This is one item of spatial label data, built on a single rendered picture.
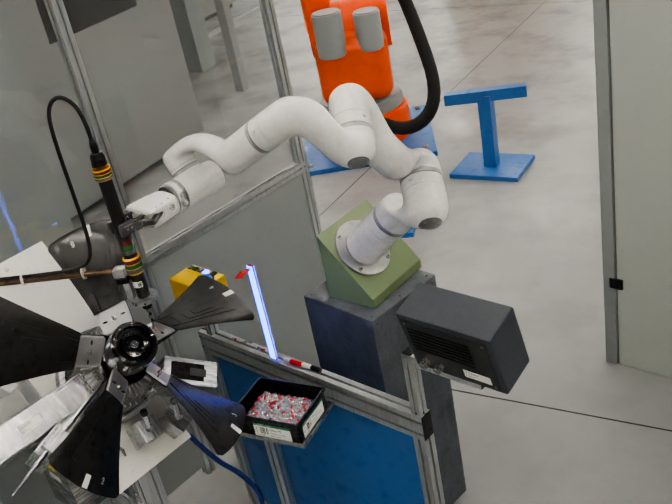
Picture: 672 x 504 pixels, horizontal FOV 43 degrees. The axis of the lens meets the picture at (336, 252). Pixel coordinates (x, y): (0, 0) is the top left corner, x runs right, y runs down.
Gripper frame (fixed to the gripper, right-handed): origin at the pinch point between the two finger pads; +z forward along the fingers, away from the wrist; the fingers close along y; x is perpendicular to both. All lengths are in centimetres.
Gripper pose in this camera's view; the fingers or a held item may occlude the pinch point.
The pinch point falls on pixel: (120, 226)
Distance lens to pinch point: 215.4
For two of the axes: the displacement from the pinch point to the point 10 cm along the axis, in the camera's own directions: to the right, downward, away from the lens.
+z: -6.4, 4.6, -6.2
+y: -7.5, -1.9, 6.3
